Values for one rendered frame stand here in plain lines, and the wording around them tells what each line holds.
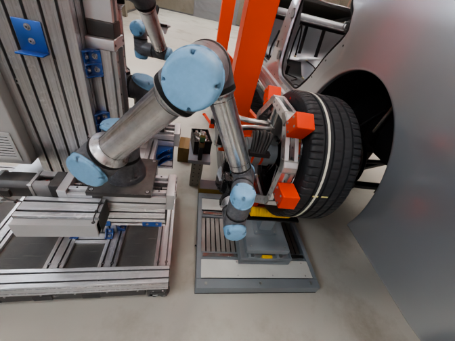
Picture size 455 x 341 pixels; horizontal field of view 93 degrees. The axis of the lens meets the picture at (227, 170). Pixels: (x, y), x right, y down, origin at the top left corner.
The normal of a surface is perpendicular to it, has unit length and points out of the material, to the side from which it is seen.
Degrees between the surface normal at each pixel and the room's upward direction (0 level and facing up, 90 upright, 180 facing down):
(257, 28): 90
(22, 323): 0
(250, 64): 90
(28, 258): 0
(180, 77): 84
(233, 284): 0
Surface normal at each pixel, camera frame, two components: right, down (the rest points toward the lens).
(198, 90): -0.04, 0.54
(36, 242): 0.19, -0.76
